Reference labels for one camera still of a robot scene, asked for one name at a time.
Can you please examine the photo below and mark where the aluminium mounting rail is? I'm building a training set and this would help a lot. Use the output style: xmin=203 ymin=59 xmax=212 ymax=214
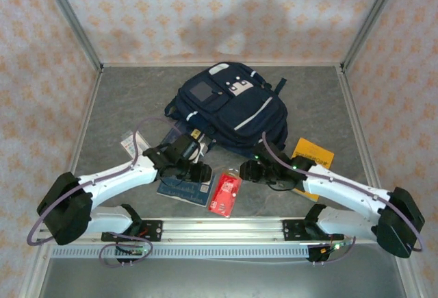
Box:
xmin=36 ymin=216 xmax=411 ymax=245

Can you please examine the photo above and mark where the grey slotted cable duct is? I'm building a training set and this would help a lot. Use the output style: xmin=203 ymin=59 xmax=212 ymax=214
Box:
xmin=50 ymin=245 xmax=312 ymax=260

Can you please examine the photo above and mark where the yellow picture book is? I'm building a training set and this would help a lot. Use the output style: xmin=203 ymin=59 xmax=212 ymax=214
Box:
xmin=290 ymin=136 xmax=335 ymax=203

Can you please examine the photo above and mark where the aluminium frame leg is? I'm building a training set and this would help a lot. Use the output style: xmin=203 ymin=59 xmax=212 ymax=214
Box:
xmin=18 ymin=243 xmax=52 ymax=298
xmin=391 ymin=243 xmax=420 ymax=298

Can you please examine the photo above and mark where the small green circuit board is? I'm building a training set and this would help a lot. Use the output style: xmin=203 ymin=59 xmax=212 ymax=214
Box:
xmin=320 ymin=241 xmax=352 ymax=255
xmin=116 ymin=245 xmax=152 ymax=257

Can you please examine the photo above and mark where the clear plastic stationery pouch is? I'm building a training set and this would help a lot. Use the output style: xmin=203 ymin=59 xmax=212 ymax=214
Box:
xmin=119 ymin=129 xmax=151 ymax=159

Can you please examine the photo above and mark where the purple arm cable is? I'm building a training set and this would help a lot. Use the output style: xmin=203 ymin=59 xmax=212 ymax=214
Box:
xmin=261 ymin=131 xmax=425 ymax=266
xmin=26 ymin=116 xmax=182 ymax=269

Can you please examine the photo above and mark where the navy book with yellow label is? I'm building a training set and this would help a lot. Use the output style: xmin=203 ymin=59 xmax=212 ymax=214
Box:
xmin=163 ymin=121 xmax=206 ymax=148

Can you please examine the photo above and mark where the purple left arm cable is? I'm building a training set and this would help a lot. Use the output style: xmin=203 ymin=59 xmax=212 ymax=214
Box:
xmin=26 ymin=116 xmax=182 ymax=269

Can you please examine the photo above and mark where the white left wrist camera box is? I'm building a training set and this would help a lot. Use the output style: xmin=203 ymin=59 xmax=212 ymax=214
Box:
xmin=193 ymin=141 xmax=209 ymax=164

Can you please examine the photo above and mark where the navy booklet with QR codes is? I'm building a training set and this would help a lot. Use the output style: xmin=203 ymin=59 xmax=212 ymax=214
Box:
xmin=157 ymin=171 xmax=216 ymax=207

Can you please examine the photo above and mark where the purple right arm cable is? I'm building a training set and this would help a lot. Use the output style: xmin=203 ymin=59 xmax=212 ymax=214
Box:
xmin=261 ymin=131 xmax=425 ymax=266

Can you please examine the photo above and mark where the red plastic packet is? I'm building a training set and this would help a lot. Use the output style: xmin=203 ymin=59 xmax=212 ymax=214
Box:
xmin=207 ymin=171 xmax=243 ymax=219

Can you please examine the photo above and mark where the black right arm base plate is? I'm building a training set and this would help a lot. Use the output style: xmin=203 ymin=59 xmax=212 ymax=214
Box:
xmin=282 ymin=218 xmax=345 ymax=243

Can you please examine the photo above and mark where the navy blue student backpack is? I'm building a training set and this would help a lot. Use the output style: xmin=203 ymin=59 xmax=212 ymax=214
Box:
xmin=164 ymin=61 xmax=288 ymax=158

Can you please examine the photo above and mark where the aluminium frame post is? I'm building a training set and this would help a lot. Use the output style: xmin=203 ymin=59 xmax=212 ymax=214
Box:
xmin=338 ymin=0 xmax=407 ymax=73
xmin=36 ymin=0 xmax=104 ymax=73

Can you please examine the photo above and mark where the grey metal sheet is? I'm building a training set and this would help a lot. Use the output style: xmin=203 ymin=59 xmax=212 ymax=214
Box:
xmin=37 ymin=256 xmax=408 ymax=298

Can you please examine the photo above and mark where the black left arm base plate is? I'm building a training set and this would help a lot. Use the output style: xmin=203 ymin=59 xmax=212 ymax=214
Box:
xmin=101 ymin=220 xmax=164 ymax=243

